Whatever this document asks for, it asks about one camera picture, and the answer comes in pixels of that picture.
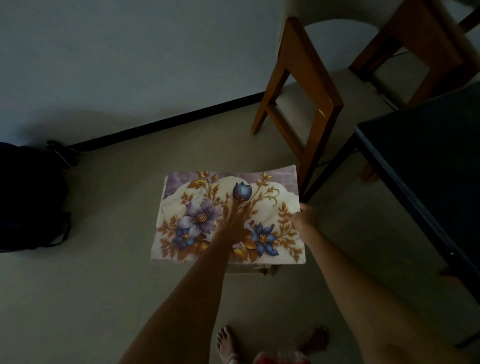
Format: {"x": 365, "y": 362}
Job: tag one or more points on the person's right hand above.
{"x": 305, "y": 219}

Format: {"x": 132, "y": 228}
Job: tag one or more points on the person's left hand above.
{"x": 232, "y": 225}

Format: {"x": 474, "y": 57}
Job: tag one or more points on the blue-flower placemat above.
{"x": 187, "y": 221}

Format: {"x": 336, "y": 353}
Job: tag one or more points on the beige cushioned wooden chair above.
{"x": 307, "y": 75}
{"x": 431, "y": 33}

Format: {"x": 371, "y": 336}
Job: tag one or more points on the person's left forearm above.
{"x": 180, "y": 307}

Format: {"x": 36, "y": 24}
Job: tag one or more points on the person's right forearm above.
{"x": 375, "y": 300}

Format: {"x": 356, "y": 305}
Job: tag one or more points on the black dining table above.
{"x": 431, "y": 168}

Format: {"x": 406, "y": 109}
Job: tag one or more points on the person's red garment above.
{"x": 281, "y": 358}

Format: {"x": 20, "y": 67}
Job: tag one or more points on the beige plastic stool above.
{"x": 266, "y": 269}

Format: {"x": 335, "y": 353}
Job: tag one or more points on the black backpack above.
{"x": 30, "y": 198}

